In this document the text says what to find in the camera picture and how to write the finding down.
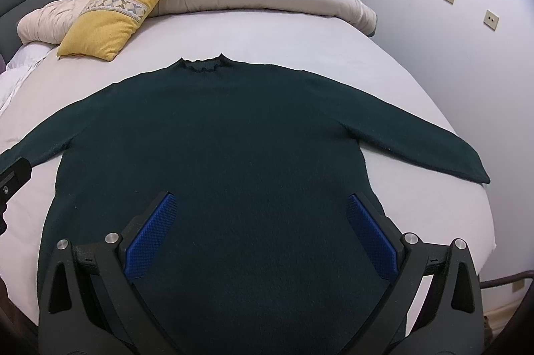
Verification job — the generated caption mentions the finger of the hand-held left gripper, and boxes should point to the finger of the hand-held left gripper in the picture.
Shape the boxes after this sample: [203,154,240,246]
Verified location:
[0,157,32,235]

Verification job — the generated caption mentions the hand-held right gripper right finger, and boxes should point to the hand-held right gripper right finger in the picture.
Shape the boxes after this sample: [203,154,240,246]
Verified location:
[342,193,487,355]

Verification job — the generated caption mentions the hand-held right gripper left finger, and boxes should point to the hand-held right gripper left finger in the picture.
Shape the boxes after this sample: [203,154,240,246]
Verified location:
[37,190,184,355]

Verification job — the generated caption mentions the dark green sweater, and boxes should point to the dark green sweater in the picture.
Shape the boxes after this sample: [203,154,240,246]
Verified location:
[0,54,491,355]

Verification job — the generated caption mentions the white pillow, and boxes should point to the white pillow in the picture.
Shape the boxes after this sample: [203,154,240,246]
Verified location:
[0,44,56,118]

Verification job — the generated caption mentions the wooden baseboard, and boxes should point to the wooden baseboard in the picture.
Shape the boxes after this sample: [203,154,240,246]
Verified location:
[484,303,524,339]

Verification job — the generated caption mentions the yellow cloth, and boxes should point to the yellow cloth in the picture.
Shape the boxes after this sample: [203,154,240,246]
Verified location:
[57,0,178,62]

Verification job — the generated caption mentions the bed with white sheet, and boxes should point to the bed with white sheet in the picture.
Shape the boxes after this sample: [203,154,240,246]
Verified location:
[0,5,497,339]

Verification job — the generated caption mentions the black cable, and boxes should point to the black cable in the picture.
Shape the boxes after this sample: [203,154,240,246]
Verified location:
[480,271,534,290]

